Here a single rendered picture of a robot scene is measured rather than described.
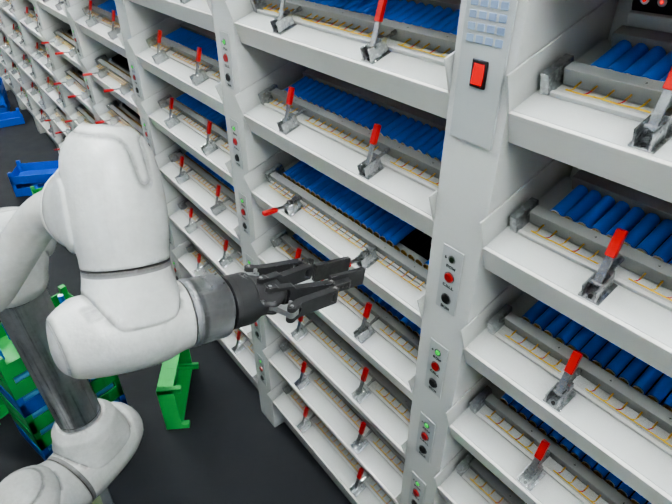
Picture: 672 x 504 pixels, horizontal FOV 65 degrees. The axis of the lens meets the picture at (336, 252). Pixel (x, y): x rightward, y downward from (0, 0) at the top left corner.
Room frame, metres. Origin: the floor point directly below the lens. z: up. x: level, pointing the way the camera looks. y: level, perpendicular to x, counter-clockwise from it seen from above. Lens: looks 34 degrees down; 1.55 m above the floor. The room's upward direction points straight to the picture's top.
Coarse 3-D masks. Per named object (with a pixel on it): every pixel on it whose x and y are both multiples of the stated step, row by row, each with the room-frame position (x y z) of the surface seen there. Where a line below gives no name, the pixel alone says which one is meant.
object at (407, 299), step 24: (264, 168) 1.21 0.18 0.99; (288, 168) 1.24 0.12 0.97; (264, 192) 1.16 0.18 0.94; (288, 216) 1.05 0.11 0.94; (312, 216) 1.03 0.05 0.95; (312, 240) 0.98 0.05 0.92; (336, 240) 0.94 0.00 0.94; (384, 264) 0.84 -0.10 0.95; (384, 288) 0.78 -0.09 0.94; (408, 288) 0.77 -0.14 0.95; (408, 312) 0.73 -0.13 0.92
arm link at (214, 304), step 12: (204, 276) 0.55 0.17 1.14; (216, 276) 0.55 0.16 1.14; (192, 288) 0.52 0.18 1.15; (204, 288) 0.52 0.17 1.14; (216, 288) 0.53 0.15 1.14; (228, 288) 0.53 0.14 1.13; (192, 300) 0.50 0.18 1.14; (204, 300) 0.51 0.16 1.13; (216, 300) 0.51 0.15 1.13; (228, 300) 0.52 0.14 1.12; (204, 312) 0.49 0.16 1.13; (216, 312) 0.50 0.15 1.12; (228, 312) 0.51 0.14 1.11; (204, 324) 0.49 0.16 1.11; (216, 324) 0.50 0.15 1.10; (228, 324) 0.50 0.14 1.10; (204, 336) 0.48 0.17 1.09; (216, 336) 0.50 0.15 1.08
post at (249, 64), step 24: (216, 0) 1.23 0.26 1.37; (216, 24) 1.24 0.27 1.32; (240, 48) 1.19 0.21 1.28; (240, 72) 1.18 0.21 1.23; (264, 72) 1.22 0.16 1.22; (240, 120) 1.19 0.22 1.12; (240, 144) 1.20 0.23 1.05; (264, 144) 1.21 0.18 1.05; (240, 168) 1.21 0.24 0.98; (240, 216) 1.24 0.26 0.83; (264, 216) 1.20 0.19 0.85; (240, 240) 1.25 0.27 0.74; (264, 336) 1.19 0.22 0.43; (264, 360) 1.20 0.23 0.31; (264, 384) 1.21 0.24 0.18; (264, 408) 1.23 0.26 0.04
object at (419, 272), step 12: (276, 180) 1.17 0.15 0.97; (288, 180) 1.15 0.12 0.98; (288, 192) 1.12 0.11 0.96; (300, 192) 1.09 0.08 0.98; (312, 204) 1.04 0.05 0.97; (324, 204) 1.03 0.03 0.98; (336, 216) 0.98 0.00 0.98; (348, 228) 0.94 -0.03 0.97; (360, 228) 0.93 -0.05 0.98; (348, 240) 0.92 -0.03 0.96; (372, 240) 0.89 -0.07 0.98; (384, 252) 0.85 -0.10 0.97; (396, 252) 0.84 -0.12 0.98; (396, 264) 0.83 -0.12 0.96; (408, 264) 0.80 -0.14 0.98; (420, 276) 0.77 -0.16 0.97
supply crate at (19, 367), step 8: (64, 288) 1.37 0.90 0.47; (56, 296) 1.36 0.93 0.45; (64, 296) 1.37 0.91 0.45; (72, 296) 1.35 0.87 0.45; (56, 304) 1.35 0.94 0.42; (0, 328) 1.22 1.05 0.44; (0, 336) 1.21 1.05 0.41; (0, 344) 1.18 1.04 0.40; (8, 344) 1.18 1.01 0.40; (8, 352) 1.15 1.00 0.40; (16, 352) 1.15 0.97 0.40; (0, 360) 1.04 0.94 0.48; (8, 360) 1.11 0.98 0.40; (16, 360) 1.07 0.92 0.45; (0, 368) 1.03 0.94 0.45; (8, 368) 1.05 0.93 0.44; (16, 368) 1.06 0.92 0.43; (24, 368) 1.07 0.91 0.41; (8, 376) 1.04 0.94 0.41
